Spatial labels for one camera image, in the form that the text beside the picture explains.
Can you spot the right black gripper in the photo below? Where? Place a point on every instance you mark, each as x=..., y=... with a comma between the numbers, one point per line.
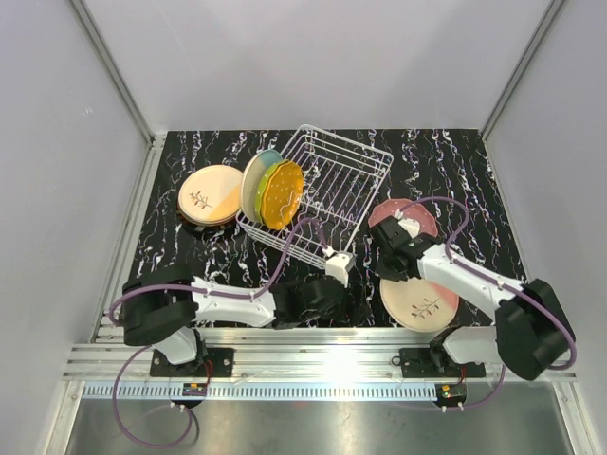
x=385, y=273

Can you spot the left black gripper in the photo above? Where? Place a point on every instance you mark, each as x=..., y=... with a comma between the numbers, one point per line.
x=352, y=313

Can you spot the pink scalloped plate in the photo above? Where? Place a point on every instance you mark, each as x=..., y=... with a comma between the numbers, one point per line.
x=390, y=207

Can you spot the pink cream branch plate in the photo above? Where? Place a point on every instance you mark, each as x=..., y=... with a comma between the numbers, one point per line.
x=419, y=305

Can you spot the white wire dish rack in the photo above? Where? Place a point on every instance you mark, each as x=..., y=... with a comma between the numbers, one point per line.
x=343, y=173

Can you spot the orange polka dot plate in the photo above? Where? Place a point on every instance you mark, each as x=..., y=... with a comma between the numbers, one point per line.
x=282, y=195

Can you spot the green polka dot plate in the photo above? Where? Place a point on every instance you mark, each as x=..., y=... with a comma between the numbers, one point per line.
x=262, y=186

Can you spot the blue cream branch plate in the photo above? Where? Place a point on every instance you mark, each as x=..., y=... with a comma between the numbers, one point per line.
x=252, y=176

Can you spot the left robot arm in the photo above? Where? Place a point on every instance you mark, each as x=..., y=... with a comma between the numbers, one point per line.
x=161, y=310

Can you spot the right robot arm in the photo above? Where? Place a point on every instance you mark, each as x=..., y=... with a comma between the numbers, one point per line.
x=475, y=314

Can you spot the black marble pattern mat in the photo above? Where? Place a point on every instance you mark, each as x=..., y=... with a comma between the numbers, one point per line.
x=451, y=164

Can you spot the orange cream branch plate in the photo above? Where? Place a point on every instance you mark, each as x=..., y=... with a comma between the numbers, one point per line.
x=211, y=196

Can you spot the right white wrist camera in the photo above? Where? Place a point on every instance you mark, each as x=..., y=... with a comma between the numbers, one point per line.
x=410, y=225

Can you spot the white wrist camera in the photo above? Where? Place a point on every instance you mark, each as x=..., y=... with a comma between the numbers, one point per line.
x=338, y=264
x=410, y=225

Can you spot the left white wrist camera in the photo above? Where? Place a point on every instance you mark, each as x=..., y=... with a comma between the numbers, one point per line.
x=338, y=264

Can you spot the aluminium mounting rail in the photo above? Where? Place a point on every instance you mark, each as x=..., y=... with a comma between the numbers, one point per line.
x=298, y=355

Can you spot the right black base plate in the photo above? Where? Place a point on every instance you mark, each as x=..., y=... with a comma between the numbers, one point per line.
x=430, y=363

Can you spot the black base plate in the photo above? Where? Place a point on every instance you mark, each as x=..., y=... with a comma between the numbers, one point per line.
x=430, y=363
x=218, y=362

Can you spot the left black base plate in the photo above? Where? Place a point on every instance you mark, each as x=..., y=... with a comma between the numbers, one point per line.
x=218, y=362

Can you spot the left aluminium frame post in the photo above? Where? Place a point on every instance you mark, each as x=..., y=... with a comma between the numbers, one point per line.
x=111, y=68

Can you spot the aluminium frame post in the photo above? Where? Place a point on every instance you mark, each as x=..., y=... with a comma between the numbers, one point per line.
x=111, y=68
x=549, y=18

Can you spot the white slotted cable duct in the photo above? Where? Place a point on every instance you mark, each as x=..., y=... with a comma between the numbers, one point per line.
x=262, y=391

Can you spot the right aluminium frame post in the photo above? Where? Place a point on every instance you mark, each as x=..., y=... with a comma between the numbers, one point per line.
x=549, y=18

